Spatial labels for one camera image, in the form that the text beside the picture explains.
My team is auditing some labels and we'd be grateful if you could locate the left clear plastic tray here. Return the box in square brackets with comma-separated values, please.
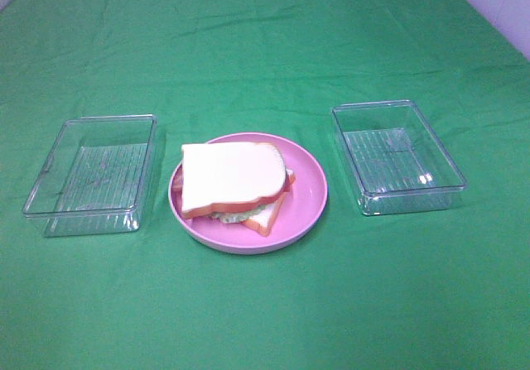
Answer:
[22, 114, 157, 237]

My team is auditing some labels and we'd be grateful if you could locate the green lettuce leaf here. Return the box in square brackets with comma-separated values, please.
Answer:
[208, 204, 268, 223]

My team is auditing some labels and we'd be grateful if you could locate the clear plastic tray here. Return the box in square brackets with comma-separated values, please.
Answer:
[22, 114, 157, 237]
[331, 99, 467, 216]

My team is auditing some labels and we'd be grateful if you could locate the right clear plastic tray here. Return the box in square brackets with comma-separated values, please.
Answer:
[331, 99, 467, 216]

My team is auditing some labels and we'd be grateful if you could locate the bacon strip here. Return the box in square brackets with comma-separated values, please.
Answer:
[283, 170, 296, 192]
[171, 173, 183, 192]

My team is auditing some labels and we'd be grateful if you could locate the bread slice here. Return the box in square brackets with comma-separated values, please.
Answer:
[242, 192, 289, 237]
[181, 142, 290, 219]

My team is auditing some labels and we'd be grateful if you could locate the green tablecloth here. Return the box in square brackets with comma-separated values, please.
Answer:
[1, 0, 529, 369]

